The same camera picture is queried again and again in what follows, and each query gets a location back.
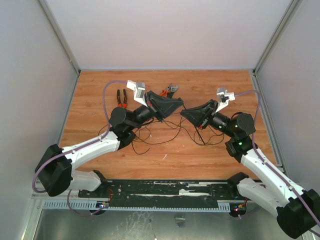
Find grey slotted cable duct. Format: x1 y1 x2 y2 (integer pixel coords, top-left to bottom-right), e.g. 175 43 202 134
42 199 231 213

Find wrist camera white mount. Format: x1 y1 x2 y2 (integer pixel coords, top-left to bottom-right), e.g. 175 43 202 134
126 80 147 106
216 87 236 112

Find large orange black pliers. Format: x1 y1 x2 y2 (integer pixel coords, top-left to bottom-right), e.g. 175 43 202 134
116 89 129 109

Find black wire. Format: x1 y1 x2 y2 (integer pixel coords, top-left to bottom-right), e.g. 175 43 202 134
97 114 226 156

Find aluminium frame rails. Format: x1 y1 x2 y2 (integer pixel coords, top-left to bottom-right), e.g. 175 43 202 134
31 149 286 205

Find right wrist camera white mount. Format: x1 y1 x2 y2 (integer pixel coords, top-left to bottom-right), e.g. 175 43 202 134
216 87 236 112

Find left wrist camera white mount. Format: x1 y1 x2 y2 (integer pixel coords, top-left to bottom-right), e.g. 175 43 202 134
126 80 147 106

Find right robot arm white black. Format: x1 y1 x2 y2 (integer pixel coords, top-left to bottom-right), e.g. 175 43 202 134
180 100 320 239

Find black zip tie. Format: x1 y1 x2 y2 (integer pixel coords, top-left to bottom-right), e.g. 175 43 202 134
159 111 181 123

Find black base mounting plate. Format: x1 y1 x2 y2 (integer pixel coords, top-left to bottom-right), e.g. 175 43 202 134
78 179 246 207

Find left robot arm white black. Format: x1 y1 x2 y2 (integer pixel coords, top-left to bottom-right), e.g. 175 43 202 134
34 91 184 198

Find small orange black pliers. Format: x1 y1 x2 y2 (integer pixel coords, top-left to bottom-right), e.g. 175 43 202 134
160 90 170 98

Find adjustable wrench black handle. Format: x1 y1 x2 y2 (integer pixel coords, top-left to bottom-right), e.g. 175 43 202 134
167 83 179 98

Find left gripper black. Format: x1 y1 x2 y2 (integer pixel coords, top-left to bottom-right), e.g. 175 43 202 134
129 90 184 131

